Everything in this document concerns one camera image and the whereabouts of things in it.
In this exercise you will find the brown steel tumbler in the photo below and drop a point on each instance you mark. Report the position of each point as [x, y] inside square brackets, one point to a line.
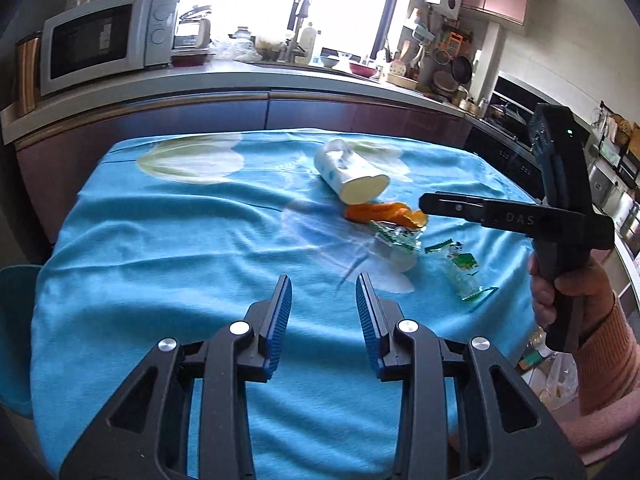
[27, 75]

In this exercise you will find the blue trash bin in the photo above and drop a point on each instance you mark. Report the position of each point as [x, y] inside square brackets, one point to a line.
[15, 335]

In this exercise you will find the clear plastic bag with boxes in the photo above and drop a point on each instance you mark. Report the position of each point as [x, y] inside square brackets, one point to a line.
[550, 375]

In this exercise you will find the orange peel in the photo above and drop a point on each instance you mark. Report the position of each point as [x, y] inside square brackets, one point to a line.
[370, 212]

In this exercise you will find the white soap bottle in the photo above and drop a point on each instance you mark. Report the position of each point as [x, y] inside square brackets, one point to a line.
[307, 45]

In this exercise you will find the person's right forearm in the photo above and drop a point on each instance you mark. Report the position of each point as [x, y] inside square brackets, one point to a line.
[610, 370]

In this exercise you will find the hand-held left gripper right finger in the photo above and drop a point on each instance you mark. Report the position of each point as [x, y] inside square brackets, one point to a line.
[367, 330]

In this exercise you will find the small green printed plastic wrapper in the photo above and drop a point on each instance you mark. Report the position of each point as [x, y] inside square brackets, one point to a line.
[395, 237]

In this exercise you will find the blue floral tablecloth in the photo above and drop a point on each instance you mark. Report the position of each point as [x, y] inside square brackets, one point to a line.
[175, 260]

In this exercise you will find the red bowl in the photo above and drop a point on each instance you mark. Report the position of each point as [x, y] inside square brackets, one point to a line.
[363, 70]

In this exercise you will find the steel kitchen faucet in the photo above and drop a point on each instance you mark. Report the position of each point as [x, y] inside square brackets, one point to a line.
[300, 15]

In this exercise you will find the electric kettle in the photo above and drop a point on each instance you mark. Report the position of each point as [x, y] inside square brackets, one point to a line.
[195, 30]

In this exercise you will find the small white bowl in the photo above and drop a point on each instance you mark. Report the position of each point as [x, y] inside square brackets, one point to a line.
[331, 60]

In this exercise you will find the hanging black frying pan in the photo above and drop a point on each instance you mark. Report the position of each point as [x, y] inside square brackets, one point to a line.
[462, 69]

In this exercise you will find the long clear green plastic wrapper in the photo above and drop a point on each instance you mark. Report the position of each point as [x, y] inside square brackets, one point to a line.
[462, 270]

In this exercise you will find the crumpled clear plastic bag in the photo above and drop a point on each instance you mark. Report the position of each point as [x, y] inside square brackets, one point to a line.
[232, 50]

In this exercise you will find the person's right hand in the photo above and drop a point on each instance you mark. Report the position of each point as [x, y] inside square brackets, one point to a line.
[595, 280]

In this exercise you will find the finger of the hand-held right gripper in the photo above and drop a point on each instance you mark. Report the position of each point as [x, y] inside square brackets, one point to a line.
[450, 206]

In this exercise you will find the white microwave oven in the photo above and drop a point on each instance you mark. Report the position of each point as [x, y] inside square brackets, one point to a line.
[90, 40]

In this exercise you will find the dark red lidded container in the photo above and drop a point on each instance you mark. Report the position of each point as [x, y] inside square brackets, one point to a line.
[189, 58]

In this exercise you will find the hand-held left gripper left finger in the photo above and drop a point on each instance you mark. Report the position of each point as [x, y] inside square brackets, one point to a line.
[280, 330]

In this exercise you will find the kitchen counter with cabinets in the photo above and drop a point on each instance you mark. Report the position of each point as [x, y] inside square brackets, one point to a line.
[200, 110]

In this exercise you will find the black built-in oven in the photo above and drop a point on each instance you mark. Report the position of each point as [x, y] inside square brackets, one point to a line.
[505, 135]

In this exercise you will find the cream round container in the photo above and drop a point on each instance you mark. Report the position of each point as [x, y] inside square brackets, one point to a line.
[400, 79]

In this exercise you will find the storage rack with boxes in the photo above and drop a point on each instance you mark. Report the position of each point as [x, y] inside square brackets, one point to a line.
[615, 170]

